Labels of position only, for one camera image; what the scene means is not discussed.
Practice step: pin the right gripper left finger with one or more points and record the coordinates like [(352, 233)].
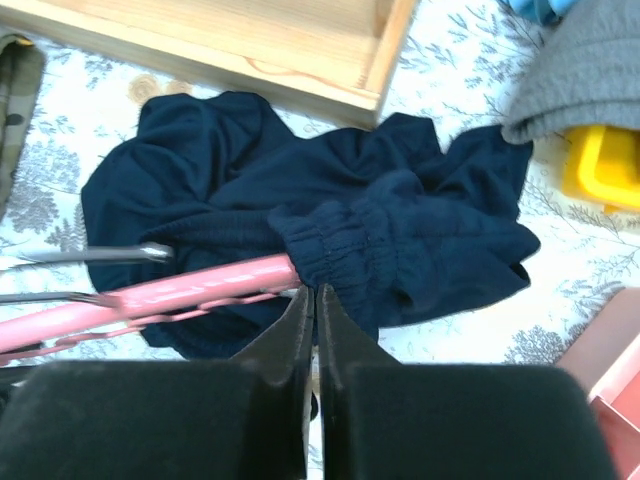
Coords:
[(241, 418)]

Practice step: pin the pink hanger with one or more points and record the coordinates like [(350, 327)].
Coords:
[(80, 317)]

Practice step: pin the pink divided organizer tray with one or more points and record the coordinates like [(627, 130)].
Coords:
[(604, 359)]

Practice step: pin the yellow plastic tray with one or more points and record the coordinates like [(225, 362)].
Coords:
[(603, 167)]

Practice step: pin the grey garment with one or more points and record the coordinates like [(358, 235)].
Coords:
[(586, 74)]

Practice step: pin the wooden clothes rack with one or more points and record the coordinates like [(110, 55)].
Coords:
[(334, 59)]

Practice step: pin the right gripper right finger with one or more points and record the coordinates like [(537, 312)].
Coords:
[(383, 419)]

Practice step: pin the navy blue shorts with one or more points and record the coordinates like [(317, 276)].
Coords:
[(403, 230)]

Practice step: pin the camouflage shorts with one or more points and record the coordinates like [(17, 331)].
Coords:
[(22, 69)]

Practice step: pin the light blue shorts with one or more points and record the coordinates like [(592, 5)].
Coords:
[(541, 12)]

